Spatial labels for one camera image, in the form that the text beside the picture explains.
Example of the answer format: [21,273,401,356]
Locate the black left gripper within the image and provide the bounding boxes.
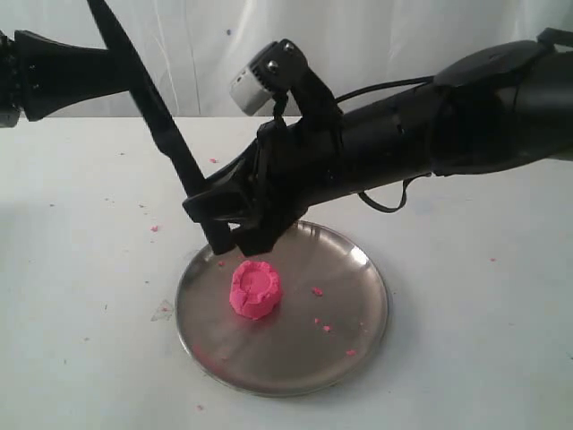
[1,30,129,128]

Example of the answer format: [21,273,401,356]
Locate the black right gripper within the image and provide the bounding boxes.
[183,116,345,257]

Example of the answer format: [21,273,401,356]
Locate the black knife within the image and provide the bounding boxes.
[86,0,234,256]

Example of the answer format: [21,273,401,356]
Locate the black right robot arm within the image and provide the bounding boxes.
[184,40,572,256]

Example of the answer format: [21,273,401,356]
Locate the pink clay lump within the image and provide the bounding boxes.
[229,261,282,320]

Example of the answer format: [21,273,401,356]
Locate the round steel plate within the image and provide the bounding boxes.
[175,221,389,397]

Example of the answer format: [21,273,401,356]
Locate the white backdrop curtain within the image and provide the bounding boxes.
[1,1,572,127]

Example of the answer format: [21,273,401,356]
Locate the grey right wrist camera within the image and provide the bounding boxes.
[229,39,310,116]

